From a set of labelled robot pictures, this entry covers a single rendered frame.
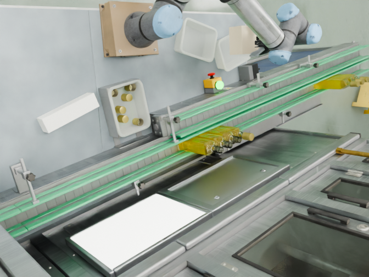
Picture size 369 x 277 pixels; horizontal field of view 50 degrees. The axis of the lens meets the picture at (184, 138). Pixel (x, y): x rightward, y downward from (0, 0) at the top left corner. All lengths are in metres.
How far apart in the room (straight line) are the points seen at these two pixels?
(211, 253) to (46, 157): 0.78
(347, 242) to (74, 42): 1.25
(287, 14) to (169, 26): 0.44
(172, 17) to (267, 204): 0.80
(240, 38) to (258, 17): 0.42
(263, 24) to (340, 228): 0.71
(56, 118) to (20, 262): 0.95
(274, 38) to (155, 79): 0.70
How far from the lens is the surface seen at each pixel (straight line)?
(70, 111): 1.64
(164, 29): 1.57
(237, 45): 1.79
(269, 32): 1.41
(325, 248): 1.30
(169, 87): 1.97
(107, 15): 1.73
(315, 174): 1.72
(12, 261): 0.76
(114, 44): 1.69
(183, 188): 1.68
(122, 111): 1.75
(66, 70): 1.70
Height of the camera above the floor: 2.32
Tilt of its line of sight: 50 degrees down
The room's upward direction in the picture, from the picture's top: 100 degrees clockwise
